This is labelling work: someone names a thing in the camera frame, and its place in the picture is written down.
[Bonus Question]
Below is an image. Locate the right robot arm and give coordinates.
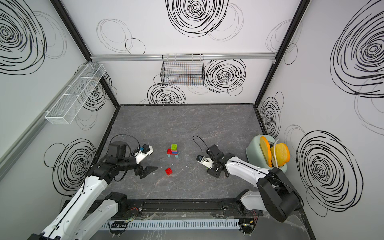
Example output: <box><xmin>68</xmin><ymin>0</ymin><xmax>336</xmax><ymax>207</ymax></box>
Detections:
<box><xmin>201</xmin><ymin>145</ymin><xmax>304</xmax><ymax>223</ymax></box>

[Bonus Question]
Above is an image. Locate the small red lego brick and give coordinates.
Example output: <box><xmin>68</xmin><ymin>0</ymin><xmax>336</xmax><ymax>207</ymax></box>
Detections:
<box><xmin>165</xmin><ymin>168</ymin><xmax>173</xmax><ymax>176</ymax></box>

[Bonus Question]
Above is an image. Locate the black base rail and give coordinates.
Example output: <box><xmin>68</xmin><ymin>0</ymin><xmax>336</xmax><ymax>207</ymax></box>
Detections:
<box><xmin>112</xmin><ymin>199</ymin><xmax>264</xmax><ymax>220</ymax></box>

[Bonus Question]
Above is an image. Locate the right toast slice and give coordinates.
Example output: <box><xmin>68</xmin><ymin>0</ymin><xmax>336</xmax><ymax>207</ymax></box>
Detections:
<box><xmin>271</xmin><ymin>143</ymin><xmax>291</xmax><ymax>168</ymax></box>

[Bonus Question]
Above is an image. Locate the left toast slice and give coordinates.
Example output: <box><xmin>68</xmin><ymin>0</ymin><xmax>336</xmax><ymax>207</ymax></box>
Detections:
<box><xmin>260</xmin><ymin>137</ymin><xmax>273</xmax><ymax>168</ymax></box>

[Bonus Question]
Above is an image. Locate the white wire shelf basket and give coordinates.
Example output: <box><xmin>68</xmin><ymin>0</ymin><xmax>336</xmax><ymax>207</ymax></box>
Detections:
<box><xmin>45</xmin><ymin>63</ymin><xmax>106</xmax><ymax>125</ymax></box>

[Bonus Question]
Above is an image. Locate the toast slice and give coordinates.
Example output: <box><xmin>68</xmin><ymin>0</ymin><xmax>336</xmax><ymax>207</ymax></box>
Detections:
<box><xmin>260</xmin><ymin>137</ymin><xmax>273</xmax><ymax>168</ymax></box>
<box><xmin>271</xmin><ymin>143</ymin><xmax>291</xmax><ymax>168</ymax></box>

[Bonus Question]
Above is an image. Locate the black wire basket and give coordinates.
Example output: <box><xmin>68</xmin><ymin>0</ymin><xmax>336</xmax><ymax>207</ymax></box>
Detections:
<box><xmin>160</xmin><ymin>54</ymin><xmax>205</xmax><ymax>87</ymax></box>

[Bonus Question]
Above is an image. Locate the mint green toaster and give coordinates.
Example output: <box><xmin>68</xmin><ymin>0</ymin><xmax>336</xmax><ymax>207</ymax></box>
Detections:
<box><xmin>246</xmin><ymin>135</ymin><xmax>288</xmax><ymax>173</ymax></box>

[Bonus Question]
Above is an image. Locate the grey slotted cable duct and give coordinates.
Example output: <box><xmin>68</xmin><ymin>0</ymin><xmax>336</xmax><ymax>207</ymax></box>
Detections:
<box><xmin>100</xmin><ymin>219</ymin><xmax>241</xmax><ymax>231</ymax></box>

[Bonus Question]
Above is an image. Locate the small green lego brick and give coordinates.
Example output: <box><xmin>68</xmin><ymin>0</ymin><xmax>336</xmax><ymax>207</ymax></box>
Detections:
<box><xmin>171</xmin><ymin>144</ymin><xmax>178</xmax><ymax>152</ymax></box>

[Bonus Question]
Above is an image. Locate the white toaster cable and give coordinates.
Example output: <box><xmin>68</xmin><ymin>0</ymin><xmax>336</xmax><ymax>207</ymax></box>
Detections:
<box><xmin>271</xmin><ymin>139</ymin><xmax>280</xmax><ymax>169</ymax></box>

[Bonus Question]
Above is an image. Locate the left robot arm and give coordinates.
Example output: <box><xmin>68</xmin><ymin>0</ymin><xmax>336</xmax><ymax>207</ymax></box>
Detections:
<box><xmin>29</xmin><ymin>142</ymin><xmax>156</xmax><ymax>240</ymax></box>

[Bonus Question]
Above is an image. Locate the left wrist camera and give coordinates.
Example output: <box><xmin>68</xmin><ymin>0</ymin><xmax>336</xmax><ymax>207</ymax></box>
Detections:
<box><xmin>134</xmin><ymin>144</ymin><xmax>154</xmax><ymax>164</ymax></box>

